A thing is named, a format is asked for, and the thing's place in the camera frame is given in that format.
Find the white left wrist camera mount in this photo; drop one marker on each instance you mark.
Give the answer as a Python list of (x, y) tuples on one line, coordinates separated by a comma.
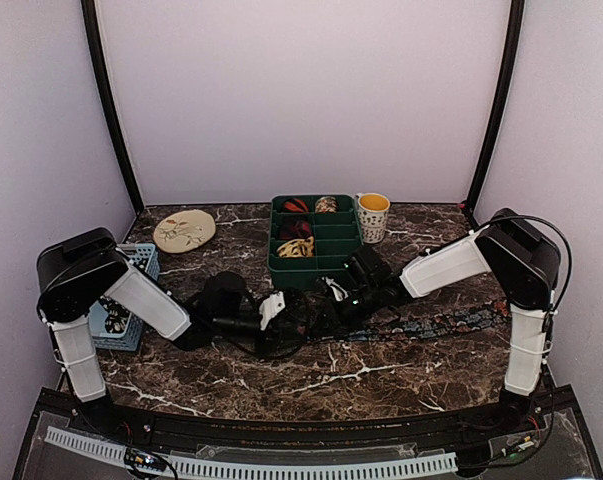
[(270, 308)]

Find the black frame post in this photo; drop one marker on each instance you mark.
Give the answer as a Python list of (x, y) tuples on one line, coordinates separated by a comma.
[(502, 89), (109, 109)]

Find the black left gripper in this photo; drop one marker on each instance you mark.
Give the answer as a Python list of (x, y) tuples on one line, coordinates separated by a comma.
[(277, 332)]

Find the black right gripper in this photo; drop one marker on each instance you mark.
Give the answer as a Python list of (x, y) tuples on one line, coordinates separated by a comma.
[(335, 314)]

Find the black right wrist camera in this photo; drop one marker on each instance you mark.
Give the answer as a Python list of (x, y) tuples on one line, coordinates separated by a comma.
[(367, 269)]

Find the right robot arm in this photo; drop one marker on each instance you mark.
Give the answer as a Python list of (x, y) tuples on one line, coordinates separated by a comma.
[(525, 262)]

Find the maroon navy striped rolled tie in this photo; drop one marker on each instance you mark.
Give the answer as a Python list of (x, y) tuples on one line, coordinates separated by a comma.
[(295, 229)]

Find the light blue plastic basket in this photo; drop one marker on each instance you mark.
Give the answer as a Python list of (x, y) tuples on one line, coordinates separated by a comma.
[(145, 257)]

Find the red navy striped rolled tie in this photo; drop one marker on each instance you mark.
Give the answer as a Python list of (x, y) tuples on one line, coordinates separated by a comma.
[(294, 205)]

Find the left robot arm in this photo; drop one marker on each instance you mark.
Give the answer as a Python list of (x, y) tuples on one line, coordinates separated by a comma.
[(88, 284)]

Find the round bird-pattern plate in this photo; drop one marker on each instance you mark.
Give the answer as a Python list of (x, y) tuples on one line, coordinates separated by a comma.
[(184, 231)]

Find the black white patterned tie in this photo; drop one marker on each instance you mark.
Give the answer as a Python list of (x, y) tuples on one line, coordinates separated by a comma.
[(117, 317)]

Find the left black frame post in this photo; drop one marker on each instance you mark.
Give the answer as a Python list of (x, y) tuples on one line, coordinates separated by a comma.
[(109, 109)]

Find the black front rail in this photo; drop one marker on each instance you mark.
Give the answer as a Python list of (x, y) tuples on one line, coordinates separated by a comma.
[(468, 431)]

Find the floral cream rolled tie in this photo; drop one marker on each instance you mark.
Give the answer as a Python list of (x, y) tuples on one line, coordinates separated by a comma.
[(326, 204)]

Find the right black frame post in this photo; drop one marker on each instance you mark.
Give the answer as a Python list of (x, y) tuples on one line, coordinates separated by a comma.
[(502, 89)]

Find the green compartment organizer tray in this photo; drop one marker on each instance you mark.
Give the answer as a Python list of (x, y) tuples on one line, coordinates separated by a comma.
[(337, 236)]

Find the yellow patterned rolled tie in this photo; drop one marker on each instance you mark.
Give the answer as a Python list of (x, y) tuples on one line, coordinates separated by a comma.
[(297, 248)]

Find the white mug yellow inside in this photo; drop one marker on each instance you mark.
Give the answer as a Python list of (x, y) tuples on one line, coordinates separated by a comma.
[(373, 212)]

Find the dark floral necktie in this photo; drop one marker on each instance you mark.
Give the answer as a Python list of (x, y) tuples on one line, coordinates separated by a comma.
[(401, 324)]

